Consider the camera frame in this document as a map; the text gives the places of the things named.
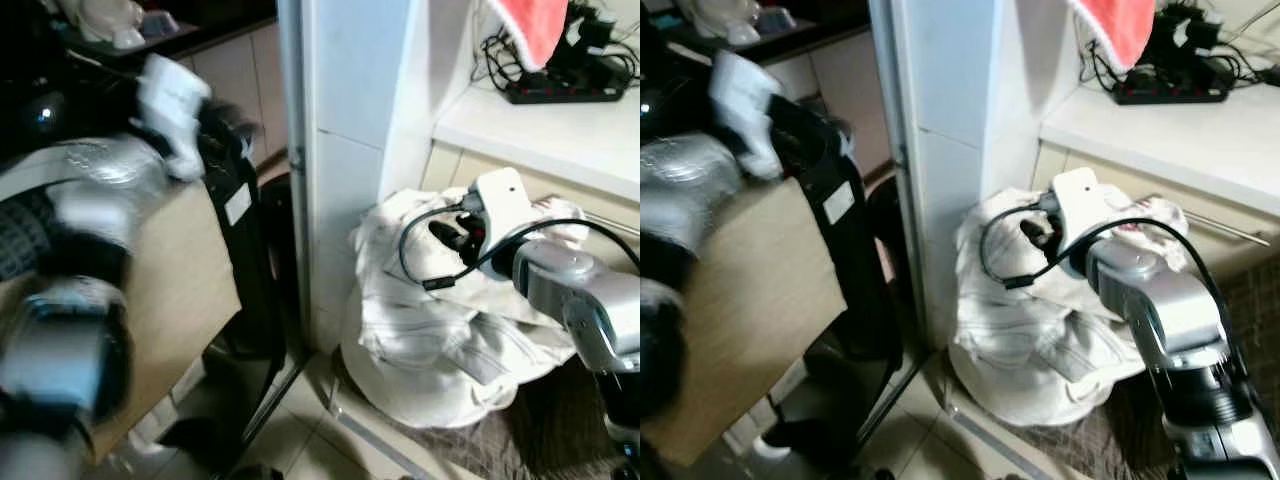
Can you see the white garment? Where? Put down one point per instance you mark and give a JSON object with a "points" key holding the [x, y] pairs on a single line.
{"points": [[1030, 350], [430, 350]]}

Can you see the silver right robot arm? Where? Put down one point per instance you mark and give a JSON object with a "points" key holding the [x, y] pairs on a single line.
{"points": [[590, 300], [1160, 300]]}

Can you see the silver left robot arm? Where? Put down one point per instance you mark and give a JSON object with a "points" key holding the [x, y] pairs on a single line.
{"points": [[60, 350], [690, 180]]}

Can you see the white cabinet column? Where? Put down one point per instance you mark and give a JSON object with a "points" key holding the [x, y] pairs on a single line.
{"points": [[340, 100], [940, 100]]}

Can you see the beige wooden board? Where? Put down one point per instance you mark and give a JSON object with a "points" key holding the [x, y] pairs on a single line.
{"points": [[180, 280], [760, 300]]}

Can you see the white soft object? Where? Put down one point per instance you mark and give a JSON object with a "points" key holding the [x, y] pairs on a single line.
{"points": [[105, 25], [725, 20]]}

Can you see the black power strip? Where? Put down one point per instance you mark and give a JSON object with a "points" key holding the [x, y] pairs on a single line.
{"points": [[560, 93], [1170, 95]]}

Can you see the brown floor rug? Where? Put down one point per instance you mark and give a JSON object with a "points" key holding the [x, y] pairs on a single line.
{"points": [[540, 430], [1250, 300]]}

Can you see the red towel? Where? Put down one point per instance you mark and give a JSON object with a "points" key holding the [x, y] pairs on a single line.
{"points": [[1115, 30], [530, 30]]}

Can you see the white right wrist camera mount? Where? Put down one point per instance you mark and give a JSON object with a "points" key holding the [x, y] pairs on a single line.
{"points": [[500, 205], [1080, 205]]}

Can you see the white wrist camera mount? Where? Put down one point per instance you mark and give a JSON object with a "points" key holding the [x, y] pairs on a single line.
{"points": [[170, 110], [1080, 205], [500, 205], [745, 105]]}

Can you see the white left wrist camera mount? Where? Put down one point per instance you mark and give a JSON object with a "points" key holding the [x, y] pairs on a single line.
{"points": [[170, 110], [745, 105]]}

